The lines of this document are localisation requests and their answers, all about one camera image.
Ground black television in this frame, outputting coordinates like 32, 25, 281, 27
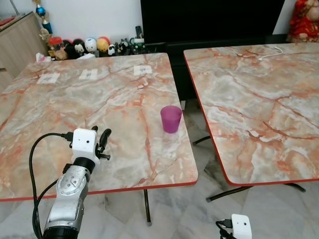
140, 0, 286, 43

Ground marble table with paper labels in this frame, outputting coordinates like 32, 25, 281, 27
0, 52, 199, 226

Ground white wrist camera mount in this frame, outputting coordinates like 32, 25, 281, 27
231, 214, 252, 239
71, 128, 99, 161

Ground white round toy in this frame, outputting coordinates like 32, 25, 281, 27
84, 37, 98, 53

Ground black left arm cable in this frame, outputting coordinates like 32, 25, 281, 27
28, 132, 75, 239

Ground purple plastic cup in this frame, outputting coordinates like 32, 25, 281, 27
160, 105, 183, 134

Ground red lid jar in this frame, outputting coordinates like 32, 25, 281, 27
48, 36, 68, 61

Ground red figurine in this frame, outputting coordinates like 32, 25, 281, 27
286, 0, 319, 43

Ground ornament with blue ball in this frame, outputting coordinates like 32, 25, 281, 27
32, 0, 53, 36

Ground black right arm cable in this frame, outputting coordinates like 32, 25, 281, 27
215, 219, 233, 239

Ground white cable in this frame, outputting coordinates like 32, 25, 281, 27
257, 46, 285, 62

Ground dark green figurine set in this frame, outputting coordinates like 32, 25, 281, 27
117, 33, 149, 55

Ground wooden cabinet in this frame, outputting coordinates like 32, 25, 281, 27
0, 12, 49, 93

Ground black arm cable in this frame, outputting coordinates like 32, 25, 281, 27
28, 132, 75, 239
215, 219, 233, 239

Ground marble table with white cable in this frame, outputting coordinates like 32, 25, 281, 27
183, 42, 319, 203

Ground white paper label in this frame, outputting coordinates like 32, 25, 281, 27
79, 68, 99, 81
37, 72, 61, 85
133, 65, 154, 76

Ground white tissue pack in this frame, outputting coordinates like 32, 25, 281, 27
35, 53, 53, 62

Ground yellow orange round toy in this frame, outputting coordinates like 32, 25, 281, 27
96, 36, 111, 54

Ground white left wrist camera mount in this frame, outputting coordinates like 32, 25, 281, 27
71, 128, 99, 161

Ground black mouse toy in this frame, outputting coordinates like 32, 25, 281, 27
70, 39, 87, 59

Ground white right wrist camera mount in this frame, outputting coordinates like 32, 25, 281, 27
231, 214, 252, 239

